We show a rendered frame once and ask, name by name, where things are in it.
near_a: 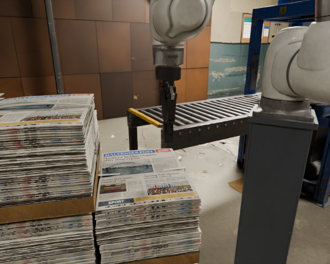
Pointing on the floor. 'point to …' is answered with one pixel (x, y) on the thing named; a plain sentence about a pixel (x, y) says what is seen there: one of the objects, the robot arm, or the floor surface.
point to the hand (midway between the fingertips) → (168, 132)
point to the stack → (113, 218)
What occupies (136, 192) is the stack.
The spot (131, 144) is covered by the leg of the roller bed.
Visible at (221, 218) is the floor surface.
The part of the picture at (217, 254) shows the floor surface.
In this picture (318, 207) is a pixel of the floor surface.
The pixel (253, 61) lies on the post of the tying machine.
